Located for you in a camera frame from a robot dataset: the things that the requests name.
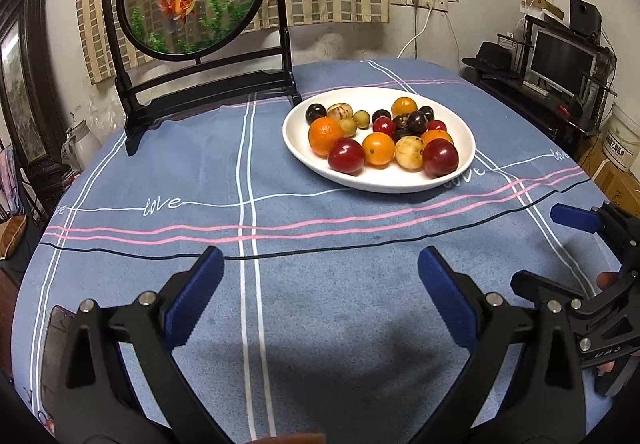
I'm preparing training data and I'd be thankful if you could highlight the dark red tomato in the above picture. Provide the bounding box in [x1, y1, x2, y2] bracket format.
[422, 139, 460, 178]
[327, 137, 366, 176]

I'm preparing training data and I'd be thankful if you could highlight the yellow speckled fruit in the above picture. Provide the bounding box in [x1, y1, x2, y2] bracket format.
[394, 135, 426, 172]

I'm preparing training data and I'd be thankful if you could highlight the dark framed painting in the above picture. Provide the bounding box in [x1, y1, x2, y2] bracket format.
[0, 0, 68, 165]

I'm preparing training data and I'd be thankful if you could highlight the blue checked tablecloth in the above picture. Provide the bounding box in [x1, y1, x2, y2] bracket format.
[11, 58, 621, 444]

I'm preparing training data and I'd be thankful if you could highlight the white jug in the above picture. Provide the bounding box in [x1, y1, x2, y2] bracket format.
[61, 119, 103, 172]

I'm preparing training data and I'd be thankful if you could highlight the large cardboard box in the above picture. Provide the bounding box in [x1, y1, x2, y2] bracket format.
[580, 144, 640, 217]

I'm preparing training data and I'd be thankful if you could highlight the dark purple tomato bottom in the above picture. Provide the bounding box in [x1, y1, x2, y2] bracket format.
[407, 110, 430, 135]

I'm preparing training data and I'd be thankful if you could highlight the black hat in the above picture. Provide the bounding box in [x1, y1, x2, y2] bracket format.
[461, 41, 523, 80]

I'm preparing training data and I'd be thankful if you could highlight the dark smartphone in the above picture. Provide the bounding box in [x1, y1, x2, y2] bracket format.
[41, 305, 78, 405]

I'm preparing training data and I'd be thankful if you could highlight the brown cushion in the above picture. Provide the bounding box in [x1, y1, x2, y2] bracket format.
[0, 214, 28, 261]

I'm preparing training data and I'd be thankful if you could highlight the dark red tomato right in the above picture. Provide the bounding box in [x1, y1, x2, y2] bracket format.
[422, 139, 460, 178]

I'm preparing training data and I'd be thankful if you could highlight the yellow-orange round fruit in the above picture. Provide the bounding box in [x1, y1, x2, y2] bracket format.
[391, 96, 419, 117]

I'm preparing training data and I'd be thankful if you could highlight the computer monitor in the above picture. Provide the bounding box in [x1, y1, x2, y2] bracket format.
[527, 21, 601, 95]

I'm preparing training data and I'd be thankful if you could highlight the white plastic bucket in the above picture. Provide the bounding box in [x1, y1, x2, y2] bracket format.
[602, 101, 640, 170]

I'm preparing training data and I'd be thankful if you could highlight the small flat cardboard box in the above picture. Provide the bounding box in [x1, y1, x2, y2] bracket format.
[520, 0, 565, 22]

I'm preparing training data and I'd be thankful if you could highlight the dark red tomato left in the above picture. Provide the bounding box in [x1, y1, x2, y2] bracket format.
[327, 137, 366, 176]

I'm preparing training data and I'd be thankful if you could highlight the black desk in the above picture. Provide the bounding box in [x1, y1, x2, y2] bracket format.
[460, 14, 618, 160]

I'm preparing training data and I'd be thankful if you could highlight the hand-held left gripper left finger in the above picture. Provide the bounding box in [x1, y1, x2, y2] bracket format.
[40, 245, 236, 444]

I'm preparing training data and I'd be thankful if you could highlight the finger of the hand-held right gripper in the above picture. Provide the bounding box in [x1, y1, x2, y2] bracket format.
[550, 201, 626, 245]
[511, 269, 601, 320]

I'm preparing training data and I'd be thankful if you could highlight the black speaker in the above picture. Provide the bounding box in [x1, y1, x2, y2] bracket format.
[569, 0, 602, 37]

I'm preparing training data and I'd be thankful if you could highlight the white plate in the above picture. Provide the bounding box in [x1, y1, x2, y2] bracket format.
[281, 86, 477, 195]

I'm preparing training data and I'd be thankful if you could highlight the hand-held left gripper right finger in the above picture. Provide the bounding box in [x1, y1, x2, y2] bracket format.
[410, 245, 588, 444]

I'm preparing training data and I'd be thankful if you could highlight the orange tomato left on plate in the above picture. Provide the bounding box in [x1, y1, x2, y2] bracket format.
[307, 117, 346, 157]

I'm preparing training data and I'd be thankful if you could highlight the white power cable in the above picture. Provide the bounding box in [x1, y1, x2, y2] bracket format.
[397, 4, 433, 60]

